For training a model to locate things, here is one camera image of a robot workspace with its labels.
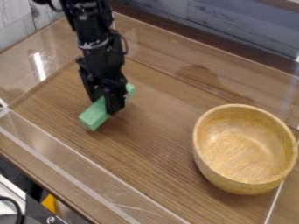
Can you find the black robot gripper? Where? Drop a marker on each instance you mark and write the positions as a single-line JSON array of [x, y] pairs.
[[100, 71]]

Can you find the clear acrylic front wall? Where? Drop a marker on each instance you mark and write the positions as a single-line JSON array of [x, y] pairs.
[[87, 187]]

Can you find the yellow label sticker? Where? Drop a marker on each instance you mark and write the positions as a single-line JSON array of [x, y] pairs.
[[50, 203]]

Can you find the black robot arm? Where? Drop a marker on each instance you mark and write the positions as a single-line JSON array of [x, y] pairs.
[[90, 18]]

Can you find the brown wooden bowl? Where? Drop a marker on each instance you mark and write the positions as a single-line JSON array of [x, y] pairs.
[[245, 149]]

